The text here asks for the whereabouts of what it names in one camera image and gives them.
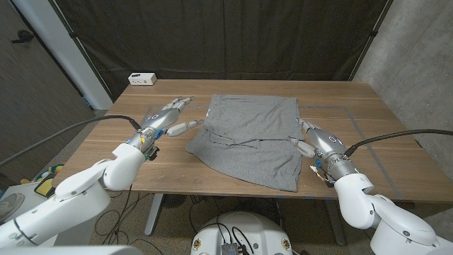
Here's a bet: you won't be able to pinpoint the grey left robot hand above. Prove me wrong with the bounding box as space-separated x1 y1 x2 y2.
126 96 205 154

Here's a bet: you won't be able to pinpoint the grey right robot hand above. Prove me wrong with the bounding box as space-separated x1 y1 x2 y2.
289 118 359 182

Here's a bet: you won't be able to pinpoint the grey fabric shorts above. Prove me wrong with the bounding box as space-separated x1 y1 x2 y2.
185 93 307 193

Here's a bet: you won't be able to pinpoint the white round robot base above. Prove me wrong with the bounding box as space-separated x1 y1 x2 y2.
190 210 294 255

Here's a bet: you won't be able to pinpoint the white power strip box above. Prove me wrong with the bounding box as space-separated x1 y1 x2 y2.
127 72 158 86

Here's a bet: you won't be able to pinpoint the grey table leg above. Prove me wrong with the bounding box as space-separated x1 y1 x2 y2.
144 193 164 237
323 200 347 246

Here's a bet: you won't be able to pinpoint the black backdrop curtain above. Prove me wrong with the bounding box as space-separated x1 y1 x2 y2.
52 0 394 102

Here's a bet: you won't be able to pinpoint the black backdrop stand pole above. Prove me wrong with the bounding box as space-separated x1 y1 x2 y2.
47 0 114 103
348 0 394 81

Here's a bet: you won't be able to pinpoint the colourful plush toy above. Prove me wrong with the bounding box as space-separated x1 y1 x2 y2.
20 162 67 185

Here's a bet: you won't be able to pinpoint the yellow and black object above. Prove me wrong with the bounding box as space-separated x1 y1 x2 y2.
33 176 59 198

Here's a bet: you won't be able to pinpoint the white robot torso shell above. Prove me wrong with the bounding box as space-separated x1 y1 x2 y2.
0 245 142 255

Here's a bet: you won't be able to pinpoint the grey sneaker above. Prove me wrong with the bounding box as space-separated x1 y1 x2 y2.
0 193 25 222

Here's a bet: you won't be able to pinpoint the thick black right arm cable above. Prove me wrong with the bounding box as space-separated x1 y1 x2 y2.
343 128 453 158

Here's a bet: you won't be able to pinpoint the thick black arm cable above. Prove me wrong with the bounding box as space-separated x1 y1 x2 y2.
0 114 142 166
343 128 453 158

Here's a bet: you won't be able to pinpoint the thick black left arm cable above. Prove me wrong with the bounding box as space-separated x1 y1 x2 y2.
0 114 142 166

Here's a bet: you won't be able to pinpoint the white door frame pillar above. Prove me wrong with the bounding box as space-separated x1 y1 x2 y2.
12 0 113 111

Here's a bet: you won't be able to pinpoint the tangled black floor cables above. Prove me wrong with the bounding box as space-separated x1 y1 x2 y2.
93 193 194 255

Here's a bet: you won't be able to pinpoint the black door handle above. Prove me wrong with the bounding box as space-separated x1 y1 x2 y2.
10 29 35 44

